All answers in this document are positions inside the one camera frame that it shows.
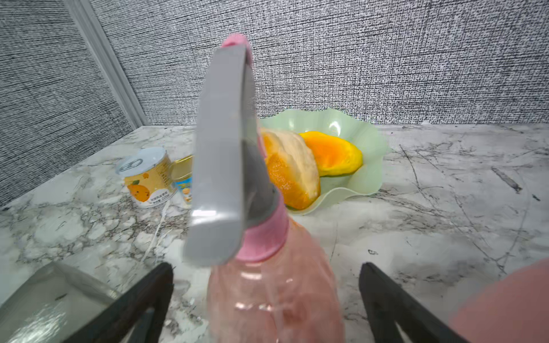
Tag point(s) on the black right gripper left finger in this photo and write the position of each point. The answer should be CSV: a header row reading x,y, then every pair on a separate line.
x,y
138,314

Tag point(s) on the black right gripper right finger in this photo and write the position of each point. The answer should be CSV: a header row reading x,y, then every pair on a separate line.
x,y
391,310

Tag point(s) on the translucent pink spray bottle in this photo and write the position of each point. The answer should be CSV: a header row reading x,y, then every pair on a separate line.
x,y
290,297

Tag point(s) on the opaque pink spray bottle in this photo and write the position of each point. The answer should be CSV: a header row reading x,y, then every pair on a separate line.
x,y
512,310

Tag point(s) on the grey pink spray nozzle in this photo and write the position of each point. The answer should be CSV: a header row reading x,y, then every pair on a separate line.
x,y
237,213

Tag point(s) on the clear grey spray bottle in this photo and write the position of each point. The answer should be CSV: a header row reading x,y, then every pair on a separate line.
x,y
53,304

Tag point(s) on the green scalloped plate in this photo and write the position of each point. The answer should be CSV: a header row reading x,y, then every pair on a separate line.
x,y
366,180

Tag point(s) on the small round white can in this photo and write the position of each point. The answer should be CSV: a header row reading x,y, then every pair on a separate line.
x,y
146,175

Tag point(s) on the yellow mango slice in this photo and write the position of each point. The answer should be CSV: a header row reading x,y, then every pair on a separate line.
x,y
334,156

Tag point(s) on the orange bread roll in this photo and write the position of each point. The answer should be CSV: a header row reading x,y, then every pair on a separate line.
x,y
291,167

